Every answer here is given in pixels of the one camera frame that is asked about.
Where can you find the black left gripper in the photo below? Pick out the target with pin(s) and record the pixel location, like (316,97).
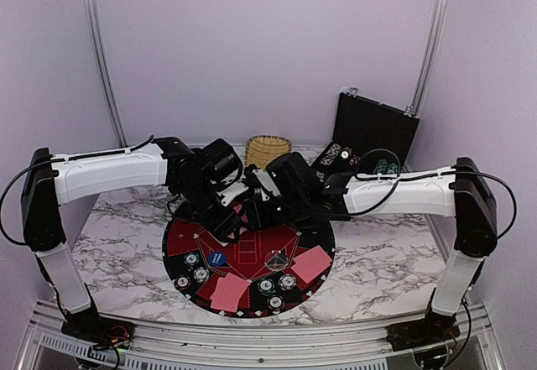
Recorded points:
(221,226)

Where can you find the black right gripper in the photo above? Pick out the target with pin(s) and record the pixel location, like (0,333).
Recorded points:
(258,219)

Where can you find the red playing card deck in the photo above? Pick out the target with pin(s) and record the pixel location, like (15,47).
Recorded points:
(239,210)

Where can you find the blue small blind button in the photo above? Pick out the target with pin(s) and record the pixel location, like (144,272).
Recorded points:
(217,259)

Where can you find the clear round dealer button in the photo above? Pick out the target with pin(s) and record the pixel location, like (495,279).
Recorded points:
(276,260)

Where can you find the green blue chip stack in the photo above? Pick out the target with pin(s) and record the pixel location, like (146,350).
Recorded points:
(266,287)
(191,261)

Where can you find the dealt red card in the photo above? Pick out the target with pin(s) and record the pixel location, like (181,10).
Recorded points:
(308,267)
(218,303)
(318,250)
(232,287)

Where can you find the red black chip stack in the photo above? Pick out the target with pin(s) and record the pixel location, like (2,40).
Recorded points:
(182,283)
(275,303)

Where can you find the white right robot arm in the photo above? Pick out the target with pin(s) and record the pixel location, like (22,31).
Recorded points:
(291,191)

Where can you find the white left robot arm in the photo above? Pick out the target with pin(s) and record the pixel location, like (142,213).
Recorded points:
(57,180)

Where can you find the round red black poker mat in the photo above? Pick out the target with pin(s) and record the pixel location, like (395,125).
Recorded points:
(246,260)

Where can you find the woven bamboo tray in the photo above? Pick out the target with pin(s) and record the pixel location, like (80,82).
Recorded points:
(261,150)

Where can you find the blue white chips in case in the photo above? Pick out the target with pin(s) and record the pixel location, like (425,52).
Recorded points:
(330,155)

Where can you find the red dice in case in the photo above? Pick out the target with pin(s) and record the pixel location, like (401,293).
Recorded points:
(354,161)

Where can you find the green chips in case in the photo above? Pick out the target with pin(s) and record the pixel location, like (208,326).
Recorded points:
(383,167)

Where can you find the black poker chip case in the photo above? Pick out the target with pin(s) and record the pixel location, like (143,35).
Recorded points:
(371,130)

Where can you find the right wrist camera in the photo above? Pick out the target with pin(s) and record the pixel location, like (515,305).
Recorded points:
(262,182)

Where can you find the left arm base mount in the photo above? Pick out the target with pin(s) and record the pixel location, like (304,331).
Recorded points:
(108,343)

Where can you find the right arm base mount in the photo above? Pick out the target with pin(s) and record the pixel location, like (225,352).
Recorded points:
(428,342)

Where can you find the aluminium front rail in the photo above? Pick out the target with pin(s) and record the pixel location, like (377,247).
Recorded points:
(360,344)

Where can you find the left aluminium frame post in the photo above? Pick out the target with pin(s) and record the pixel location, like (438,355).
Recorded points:
(103,71)

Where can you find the aluminium frame post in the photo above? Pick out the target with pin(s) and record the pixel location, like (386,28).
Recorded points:
(103,71)
(432,46)

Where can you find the right aluminium frame post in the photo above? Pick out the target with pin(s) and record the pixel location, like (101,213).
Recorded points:
(432,46)

